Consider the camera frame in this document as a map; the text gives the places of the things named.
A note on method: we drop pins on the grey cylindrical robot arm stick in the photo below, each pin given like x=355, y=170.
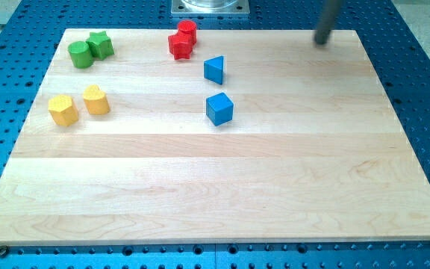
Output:
x=328, y=16

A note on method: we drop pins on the blue cube block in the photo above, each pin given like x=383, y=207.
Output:
x=219, y=109

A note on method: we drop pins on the light wooden board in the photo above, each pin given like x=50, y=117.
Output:
x=314, y=151

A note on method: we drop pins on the blue triangle block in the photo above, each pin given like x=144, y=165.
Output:
x=214, y=69

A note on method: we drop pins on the red star block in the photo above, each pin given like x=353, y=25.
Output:
x=180, y=45

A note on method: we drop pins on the red cylinder block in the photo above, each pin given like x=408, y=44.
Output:
x=188, y=27

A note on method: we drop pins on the yellow heart block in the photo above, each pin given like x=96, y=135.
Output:
x=95, y=100

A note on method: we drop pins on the green star block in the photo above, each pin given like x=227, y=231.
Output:
x=100, y=45

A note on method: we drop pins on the yellow hexagon block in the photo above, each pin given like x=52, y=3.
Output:
x=63, y=110

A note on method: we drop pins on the green cylinder block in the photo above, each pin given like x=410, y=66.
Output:
x=80, y=54

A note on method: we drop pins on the left front board bolt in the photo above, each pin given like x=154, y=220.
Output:
x=4, y=251

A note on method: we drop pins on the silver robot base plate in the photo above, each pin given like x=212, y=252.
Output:
x=209, y=7

